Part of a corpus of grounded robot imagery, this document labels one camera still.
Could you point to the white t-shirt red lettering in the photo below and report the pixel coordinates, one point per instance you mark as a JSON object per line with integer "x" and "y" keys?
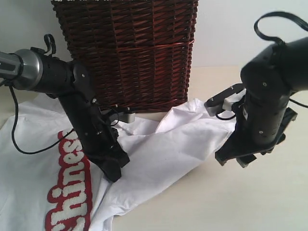
{"x": 61, "y": 190}

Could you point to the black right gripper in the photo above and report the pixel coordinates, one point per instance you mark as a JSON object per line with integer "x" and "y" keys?
{"x": 257, "y": 132}

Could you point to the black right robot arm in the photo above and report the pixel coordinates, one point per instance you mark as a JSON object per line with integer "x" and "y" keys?
{"x": 277, "y": 70}

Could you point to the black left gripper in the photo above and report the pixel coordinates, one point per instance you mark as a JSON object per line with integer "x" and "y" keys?
{"x": 97, "y": 139}

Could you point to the dark red wicker basket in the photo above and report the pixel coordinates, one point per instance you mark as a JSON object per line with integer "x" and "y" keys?
{"x": 138, "y": 52}

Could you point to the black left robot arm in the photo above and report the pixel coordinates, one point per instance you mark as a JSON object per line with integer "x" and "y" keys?
{"x": 69, "y": 82}

